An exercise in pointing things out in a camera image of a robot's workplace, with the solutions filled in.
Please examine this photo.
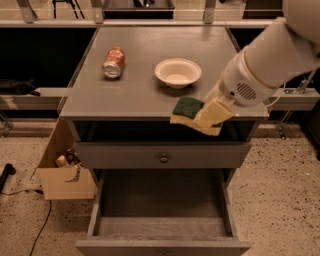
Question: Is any green and yellow sponge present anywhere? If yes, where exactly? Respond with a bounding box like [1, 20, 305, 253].
[170, 97, 222, 136]

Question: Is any grey drawer cabinet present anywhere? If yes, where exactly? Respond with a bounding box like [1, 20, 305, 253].
[59, 25, 270, 188]

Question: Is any orange soda can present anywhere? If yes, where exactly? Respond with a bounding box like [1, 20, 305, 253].
[102, 47, 126, 79]

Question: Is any round metal drawer knob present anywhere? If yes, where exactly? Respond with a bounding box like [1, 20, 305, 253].
[160, 154, 169, 163]

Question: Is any white cable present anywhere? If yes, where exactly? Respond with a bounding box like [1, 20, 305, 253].
[265, 83, 288, 109]

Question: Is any white paper bowl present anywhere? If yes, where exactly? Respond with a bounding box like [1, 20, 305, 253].
[154, 58, 202, 89]

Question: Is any metal frame rail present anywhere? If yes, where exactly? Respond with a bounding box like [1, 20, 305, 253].
[0, 0, 282, 28]

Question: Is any black object on shelf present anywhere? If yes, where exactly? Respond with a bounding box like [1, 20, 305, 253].
[0, 79, 41, 96]

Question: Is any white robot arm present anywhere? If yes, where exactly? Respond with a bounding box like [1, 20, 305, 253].
[194, 0, 320, 129]

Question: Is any grey open middle drawer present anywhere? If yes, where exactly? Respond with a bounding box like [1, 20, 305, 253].
[76, 169, 251, 256]

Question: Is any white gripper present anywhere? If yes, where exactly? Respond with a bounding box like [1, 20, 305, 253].
[193, 48, 279, 128]

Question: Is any black cylindrical floor object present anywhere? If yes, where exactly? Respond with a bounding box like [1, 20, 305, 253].
[0, 163, 16, 192]

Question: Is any grey top drawer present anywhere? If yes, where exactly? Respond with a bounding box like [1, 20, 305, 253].
[75, 142, 251, 169]

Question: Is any black floor cable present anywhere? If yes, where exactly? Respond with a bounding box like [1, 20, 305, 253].
[0, 188, 53, 256]

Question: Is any cardboard box with items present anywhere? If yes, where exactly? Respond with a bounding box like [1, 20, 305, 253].
[37, 119, 96, 200]

